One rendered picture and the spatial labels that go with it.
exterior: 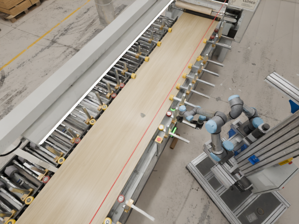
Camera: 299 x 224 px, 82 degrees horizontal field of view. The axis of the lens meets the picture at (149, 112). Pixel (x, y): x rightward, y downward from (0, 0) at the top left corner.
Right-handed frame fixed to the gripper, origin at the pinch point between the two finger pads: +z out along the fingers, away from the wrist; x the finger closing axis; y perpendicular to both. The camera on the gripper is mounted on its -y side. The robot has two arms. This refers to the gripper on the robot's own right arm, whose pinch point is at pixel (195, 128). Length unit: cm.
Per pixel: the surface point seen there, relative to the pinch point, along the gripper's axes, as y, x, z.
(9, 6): -617, 141, 35
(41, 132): -57, -120, -154
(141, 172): -40, -86, 20
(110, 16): -339, 252, 51
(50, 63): -383, 46, 78
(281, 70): 126, 287, 84
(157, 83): -82, 43, -9
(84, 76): -60, -87, -156
